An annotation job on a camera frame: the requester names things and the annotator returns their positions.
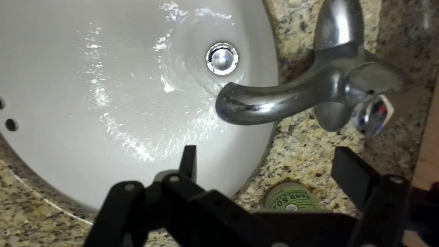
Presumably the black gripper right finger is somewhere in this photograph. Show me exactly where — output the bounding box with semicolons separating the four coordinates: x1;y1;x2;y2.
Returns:
330;147;410;247

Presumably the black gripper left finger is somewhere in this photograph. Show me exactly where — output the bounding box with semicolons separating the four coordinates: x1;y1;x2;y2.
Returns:
81;144;199;247

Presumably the chrome sink faucet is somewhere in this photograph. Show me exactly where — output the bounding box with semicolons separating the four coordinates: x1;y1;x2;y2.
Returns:
215;0;410;137

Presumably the green soap pump bottle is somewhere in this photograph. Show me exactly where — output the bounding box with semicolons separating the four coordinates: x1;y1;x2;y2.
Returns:
263;181;321;213

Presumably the white oval sink basin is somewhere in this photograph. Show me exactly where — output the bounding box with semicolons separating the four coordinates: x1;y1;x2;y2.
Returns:
0;0;278;210

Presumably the chrome sink drain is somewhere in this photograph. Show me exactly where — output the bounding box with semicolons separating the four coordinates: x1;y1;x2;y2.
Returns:
204;41;240;77

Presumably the wood framed wall mirror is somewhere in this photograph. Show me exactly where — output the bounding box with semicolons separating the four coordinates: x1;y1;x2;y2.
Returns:
413;78;439;190

